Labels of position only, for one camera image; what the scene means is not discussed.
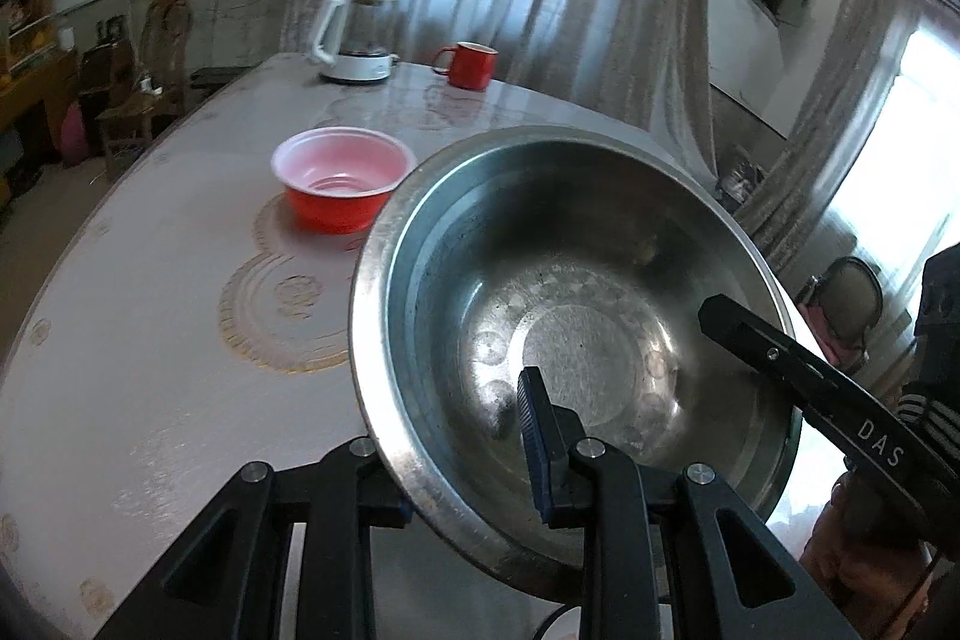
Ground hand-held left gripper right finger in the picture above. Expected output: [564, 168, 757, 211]
[516, 366, 863, 640]

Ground stainless steel bowl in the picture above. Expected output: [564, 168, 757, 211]
[347, 125, 805, 600]

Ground narrow beige window curtain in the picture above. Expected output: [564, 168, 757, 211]
[739, 0, 927, 281]

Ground dark clutter pile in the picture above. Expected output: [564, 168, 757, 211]
[716, 143, 766, 206]

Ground wooden cabinet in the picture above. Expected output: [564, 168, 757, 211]
[0, 47, 80, 161]

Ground dark round-back chair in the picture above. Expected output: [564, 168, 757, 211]
[795, 256, 884, 371]

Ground red mug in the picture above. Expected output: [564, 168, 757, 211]
[431, 41, 499, 91]

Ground carved wooden chair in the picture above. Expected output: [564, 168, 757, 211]
[139, 0, 197, 120]

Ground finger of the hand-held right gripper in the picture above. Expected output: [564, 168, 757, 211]
[697, 293, 935, 510]

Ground red plastic bowl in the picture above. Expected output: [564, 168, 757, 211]
[271, 126, 418, 234]

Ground white electric kettle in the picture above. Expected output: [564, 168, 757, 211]
[310, 0, 402, 86]

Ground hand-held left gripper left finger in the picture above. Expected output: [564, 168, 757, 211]
[94, 436, 415, 640]

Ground person's right hand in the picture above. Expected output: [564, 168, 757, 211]
[799, 475, 935, 618]

